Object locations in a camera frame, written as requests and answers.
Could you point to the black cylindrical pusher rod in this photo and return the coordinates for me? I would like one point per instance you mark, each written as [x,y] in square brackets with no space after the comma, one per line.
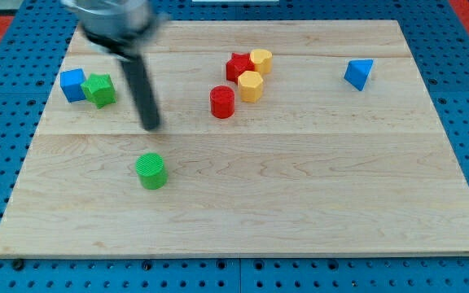
[141,91]

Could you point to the green cylinder block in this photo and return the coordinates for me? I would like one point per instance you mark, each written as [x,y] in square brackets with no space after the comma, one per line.
[151,171]

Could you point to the green star block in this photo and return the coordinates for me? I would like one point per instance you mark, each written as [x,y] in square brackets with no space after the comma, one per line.
[99,90]

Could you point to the red star block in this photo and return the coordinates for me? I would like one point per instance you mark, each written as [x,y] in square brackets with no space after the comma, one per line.
[237,65]

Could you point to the blue cube block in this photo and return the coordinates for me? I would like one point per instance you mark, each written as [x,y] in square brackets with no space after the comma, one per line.
[70,84]

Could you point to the red cylinder block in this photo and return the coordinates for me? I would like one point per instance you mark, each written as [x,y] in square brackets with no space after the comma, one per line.
[222,101]

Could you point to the yellow hexagon block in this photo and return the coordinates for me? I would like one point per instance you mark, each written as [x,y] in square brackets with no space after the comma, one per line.
[250,85]

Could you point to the yellow heart block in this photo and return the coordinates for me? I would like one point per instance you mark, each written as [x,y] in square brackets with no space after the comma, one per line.
[262,60]

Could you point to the wooden board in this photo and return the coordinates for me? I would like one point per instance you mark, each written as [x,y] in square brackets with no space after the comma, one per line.
[314,168]

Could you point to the blue triangle block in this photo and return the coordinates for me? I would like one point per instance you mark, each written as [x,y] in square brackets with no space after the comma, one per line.
[357,72]

